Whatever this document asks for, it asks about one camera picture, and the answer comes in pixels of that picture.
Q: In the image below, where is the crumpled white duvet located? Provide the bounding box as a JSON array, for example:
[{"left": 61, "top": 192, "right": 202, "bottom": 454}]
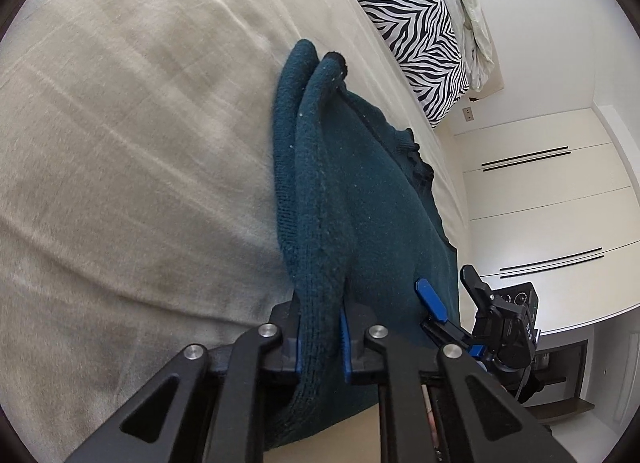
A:
[{"left": 425, "top": 0, "right": 497, "bottom": 91}]

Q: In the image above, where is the zebra print pillow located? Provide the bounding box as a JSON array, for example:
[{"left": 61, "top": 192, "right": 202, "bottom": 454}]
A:
[{"left": 336, "top": 0, "right": 471, "bottom": 130}]

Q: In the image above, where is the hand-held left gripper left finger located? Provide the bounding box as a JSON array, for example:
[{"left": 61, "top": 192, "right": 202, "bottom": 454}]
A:
[{"left": 65, "top": 300, "right": 303, "bottom": 463}]

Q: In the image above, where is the white wardrobe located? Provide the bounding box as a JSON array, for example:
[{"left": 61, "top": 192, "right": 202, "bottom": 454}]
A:
[{"left": 452, "top": 103, "right": 640, "bottom": 339}]

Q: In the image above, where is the beige bed sheet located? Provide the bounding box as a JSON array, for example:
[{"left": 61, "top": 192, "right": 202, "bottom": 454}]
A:
[{"left": 0, "top": 0, "right": 471, "bottom": 463}]

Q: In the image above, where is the black wardrobe handle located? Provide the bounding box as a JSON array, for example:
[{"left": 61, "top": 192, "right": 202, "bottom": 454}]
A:
[
  {"left": 499, "top": 246, "right": 607, "bottom": 278},
  {"left": 481, "top": 146, "right": 571, "bottom": 172}
]

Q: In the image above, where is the dark wooden cabinet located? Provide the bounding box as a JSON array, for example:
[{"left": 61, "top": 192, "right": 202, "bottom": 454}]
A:
[{"left": 520, "top": 333, "right": 596, "bottom": 425}]

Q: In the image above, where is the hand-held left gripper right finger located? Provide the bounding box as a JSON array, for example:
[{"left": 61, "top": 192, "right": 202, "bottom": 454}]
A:
[{"left": 339, "top": 303, "right": 588, "bottom": 463}]

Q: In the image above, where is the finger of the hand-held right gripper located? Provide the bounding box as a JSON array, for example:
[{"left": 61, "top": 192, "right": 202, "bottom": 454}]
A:
[
  {"left": 459, "top": 264, "right": 497, "bottom": 316},
  {"left": 416, "top": 278, "right": 485, "bottom": 359}
]

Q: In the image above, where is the dark teal knit sweater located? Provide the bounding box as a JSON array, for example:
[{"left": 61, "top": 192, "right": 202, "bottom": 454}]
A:
[{"left": 264, "top": 39, "right": 461, "bottom": 450}]

